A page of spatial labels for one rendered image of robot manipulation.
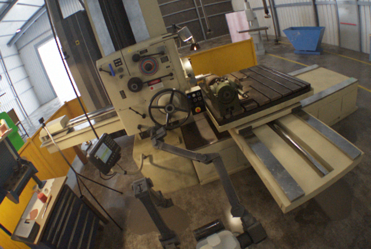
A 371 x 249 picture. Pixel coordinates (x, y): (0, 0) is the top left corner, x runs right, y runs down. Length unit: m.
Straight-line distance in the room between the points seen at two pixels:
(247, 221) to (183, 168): 1.45
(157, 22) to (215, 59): 2.33
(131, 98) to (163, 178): 1.14
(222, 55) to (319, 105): 2.51
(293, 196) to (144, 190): 1.04
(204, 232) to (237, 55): 4.08
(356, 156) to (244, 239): 1.23
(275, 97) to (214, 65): 2.54
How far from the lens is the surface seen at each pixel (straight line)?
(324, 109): 3.14
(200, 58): 4.28
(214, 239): 1.00
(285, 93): 2.18
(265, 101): 2.05
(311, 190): 1.56
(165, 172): 2.38
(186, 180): 2.52
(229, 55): 4.49
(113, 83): 1.80
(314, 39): 7.37
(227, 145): 2.32
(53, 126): 2.60
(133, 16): 2.38
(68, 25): 2.63
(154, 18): 2.37
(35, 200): 2.39
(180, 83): 1.79
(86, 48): 2.53
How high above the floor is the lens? 1.96
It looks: 25 degrees down
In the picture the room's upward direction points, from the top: 18 degrees counter-clockwise
